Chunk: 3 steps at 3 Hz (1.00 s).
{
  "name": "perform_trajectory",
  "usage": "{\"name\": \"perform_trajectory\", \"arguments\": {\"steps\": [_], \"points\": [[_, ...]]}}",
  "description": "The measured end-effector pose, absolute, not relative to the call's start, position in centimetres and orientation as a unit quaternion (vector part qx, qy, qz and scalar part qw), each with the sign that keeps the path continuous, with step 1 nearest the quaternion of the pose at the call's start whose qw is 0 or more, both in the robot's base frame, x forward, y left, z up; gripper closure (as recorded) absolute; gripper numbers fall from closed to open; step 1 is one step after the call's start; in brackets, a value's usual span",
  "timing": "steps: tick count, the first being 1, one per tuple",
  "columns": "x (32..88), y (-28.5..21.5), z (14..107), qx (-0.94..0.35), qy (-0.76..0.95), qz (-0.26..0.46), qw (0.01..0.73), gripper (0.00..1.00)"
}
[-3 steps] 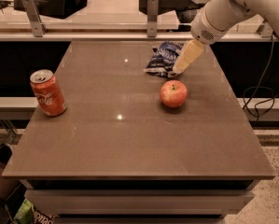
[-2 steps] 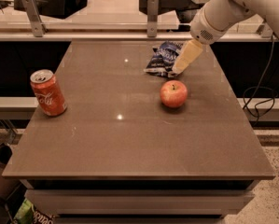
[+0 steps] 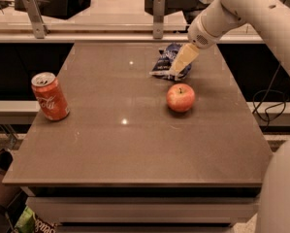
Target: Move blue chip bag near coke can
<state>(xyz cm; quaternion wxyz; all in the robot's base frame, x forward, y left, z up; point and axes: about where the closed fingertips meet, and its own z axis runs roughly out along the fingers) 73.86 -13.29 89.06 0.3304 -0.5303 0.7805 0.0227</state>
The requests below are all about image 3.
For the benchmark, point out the dark bin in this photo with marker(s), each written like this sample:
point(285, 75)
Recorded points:
point(7, 193)

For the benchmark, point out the red coke can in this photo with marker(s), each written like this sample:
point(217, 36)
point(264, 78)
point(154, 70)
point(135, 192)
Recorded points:
point(49, 94)

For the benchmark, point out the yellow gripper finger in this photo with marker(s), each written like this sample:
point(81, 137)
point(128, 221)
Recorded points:
point(185, 56)

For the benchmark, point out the blue chip bag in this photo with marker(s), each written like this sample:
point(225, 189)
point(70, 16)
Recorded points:
point(165, 61)

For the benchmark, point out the red apple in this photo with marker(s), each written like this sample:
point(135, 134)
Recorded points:
point(180, 97)

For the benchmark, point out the green snack bag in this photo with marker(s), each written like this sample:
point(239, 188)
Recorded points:
point(26, 222)

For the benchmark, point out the middle metal bracket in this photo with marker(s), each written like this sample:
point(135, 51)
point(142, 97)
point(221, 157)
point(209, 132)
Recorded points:
point(158, 18)

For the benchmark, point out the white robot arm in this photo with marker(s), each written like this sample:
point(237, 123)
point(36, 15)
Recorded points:
point(271, 19)

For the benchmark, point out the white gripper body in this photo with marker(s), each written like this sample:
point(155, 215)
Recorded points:
point(200, 36)

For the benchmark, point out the left metal bracket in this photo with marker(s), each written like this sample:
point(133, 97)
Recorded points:
point(39, 28)

